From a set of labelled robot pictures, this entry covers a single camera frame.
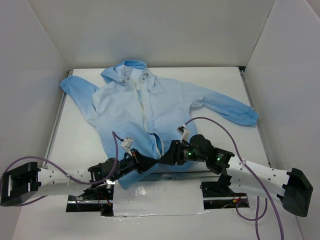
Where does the light blue zip jacket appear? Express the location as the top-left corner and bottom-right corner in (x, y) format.
(59, 59), (259, 190)

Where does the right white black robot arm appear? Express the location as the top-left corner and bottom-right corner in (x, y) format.
(159, 134), (313, 217)

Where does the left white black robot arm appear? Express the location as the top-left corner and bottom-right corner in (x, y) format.
(0, 149), (158, 207)

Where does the silver foil covered panel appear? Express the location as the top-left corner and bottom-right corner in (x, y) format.
(113, 180), (207, 217)

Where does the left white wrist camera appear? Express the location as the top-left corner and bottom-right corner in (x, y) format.
(121, 137), (134, 155)

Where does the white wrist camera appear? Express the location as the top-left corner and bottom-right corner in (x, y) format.
(177, 124), (190, 142)
(121, 137), (134, 155)

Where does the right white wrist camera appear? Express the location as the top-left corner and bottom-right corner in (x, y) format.
(177, 124), (190, 142)

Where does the aluminium table frame rail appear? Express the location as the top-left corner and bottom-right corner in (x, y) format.
(142, 171), (220, 182)

